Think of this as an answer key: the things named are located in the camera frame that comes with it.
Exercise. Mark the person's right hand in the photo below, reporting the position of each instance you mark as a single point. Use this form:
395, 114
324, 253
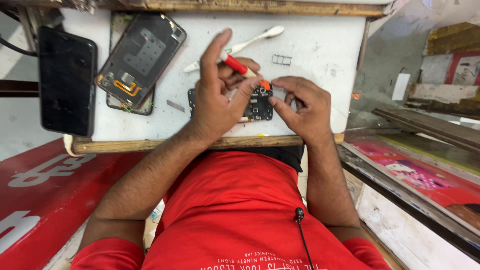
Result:
309, 110

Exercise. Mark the person's left hand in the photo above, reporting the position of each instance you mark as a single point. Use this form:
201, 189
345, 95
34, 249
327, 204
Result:
213, 105

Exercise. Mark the black phone circuit board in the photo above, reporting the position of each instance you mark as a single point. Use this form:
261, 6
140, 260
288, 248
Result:
258, 107

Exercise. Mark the small grey metal strip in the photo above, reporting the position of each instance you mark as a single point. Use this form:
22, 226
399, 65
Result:
175, 105

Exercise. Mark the small orange phone part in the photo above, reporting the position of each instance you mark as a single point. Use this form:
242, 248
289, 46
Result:
265, 84

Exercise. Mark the black trousers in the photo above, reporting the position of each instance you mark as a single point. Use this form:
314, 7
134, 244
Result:
277, 157

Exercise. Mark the metal sim tray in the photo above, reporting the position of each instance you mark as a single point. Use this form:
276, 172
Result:
281, 60

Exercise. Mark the detached phone screen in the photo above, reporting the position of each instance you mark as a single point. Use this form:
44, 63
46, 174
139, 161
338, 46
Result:
140, 108

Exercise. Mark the white toothbrush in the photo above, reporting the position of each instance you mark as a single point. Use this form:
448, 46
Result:
258, 37

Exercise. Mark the opened phone back housing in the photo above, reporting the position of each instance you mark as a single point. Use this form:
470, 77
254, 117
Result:
144, 56

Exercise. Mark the white paper piece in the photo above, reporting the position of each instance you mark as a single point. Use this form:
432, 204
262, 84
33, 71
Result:
401, 87

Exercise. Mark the black clip microphone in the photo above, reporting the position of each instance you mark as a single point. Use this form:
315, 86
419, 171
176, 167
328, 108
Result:
299, 213

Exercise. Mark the red t-shirt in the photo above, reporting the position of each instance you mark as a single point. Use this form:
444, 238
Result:
232, 210

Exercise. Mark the dark wooden plank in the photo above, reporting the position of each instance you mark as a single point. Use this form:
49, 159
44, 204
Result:
431, 125

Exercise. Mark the colourful poster board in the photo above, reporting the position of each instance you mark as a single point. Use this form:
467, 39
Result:
416, 172

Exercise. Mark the heap of old boards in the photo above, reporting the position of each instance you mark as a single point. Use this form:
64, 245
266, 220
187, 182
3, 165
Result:
450, 67

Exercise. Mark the black smartphone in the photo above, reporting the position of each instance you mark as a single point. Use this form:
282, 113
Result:
67, 80

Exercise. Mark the red sign board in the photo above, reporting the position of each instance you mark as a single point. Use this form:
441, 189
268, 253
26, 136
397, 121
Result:
45, 195

